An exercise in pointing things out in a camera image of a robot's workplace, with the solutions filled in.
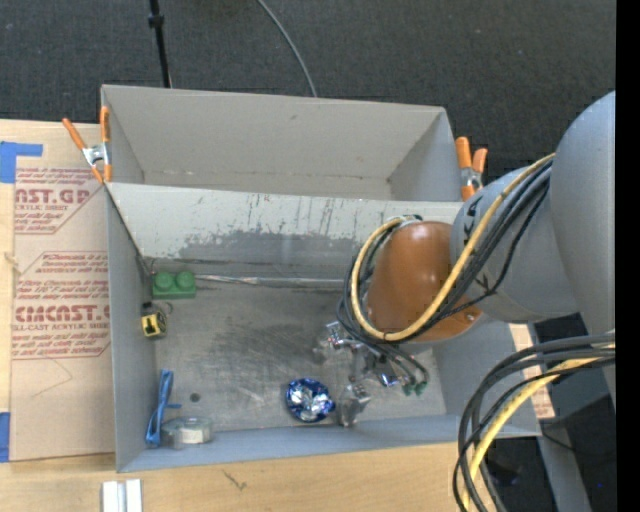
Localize green toy brick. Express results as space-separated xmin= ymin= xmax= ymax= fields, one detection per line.
xmin=151 ymin=270 xmax=198 ymax=301

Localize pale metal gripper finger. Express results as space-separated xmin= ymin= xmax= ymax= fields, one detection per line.
xmin=338 ymin=381 xmax=372 ymax=428
xmin=312 ymin=321 xmax=347 ymax=365

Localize grey metal bin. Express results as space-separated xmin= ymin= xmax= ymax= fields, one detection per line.
xmin=99 ymin=84 xmax=542 ymax=474

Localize yellow and black tape measure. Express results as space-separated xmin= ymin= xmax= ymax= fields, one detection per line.
xmin=140 ymin=301 xmax=169 ymax=340

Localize blue sunglasses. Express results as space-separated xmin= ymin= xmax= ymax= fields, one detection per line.
xmin=144 ymin=369 xmax=182 ymax=449

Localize shiny blue foil ball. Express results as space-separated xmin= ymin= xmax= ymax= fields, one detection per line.
xmin=285 ymin=377 xmax=336 ymax=424

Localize brown cardboard board red print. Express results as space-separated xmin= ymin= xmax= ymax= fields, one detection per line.
xmin=0 ymin=118 xmax=117 ymax=463

